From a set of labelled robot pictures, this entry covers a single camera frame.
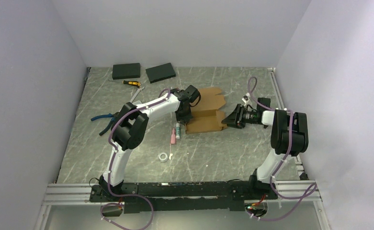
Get brown cardboard box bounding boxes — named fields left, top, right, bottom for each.
left=185, top=87, right=227, bottom=134

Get aluminium frame rail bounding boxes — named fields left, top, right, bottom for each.
left=43, top=184, right=91, bottom=206

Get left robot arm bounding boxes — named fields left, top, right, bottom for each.
left=99, top=85, right=201, bottom=201

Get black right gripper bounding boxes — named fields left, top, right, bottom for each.
left=221, top=104, right=257, bottom=129

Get pink marker pen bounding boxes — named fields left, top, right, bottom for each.
left=170, top=128, right=176, bottom=145

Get black foam block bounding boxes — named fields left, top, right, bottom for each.
left=112, top=63, right=141, bottom=80
left=146, top=63, right=176, bottom=83

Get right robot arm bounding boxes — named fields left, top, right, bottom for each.
left=222, top=98, right=309, bottom=199

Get yellow black screwdriver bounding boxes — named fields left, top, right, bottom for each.
left=122, top=80, right=141, bottom=88

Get silver combination wrench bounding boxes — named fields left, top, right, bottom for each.
left=129, top=86, right=145, bottom=103

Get black foam block left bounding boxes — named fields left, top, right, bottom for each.
left=112, top=63, right=141, bottom=80

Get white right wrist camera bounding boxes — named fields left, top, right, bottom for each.
left=242, top=95, right=250, bottom=106

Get green white glue stick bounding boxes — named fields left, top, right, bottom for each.
left=175, top=123, right=181, bottom=139

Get blue handled pliers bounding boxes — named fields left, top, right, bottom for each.
left=90, top=113, right=118, bottom=137

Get black foam block right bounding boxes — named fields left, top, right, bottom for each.
left=146, top=63, right=176, bottom=83

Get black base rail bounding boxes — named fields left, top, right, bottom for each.
left=90, top=178, right=277, bottom=214

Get clear tape roll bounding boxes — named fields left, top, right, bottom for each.
left=158, top=152, right=169, bottom=162

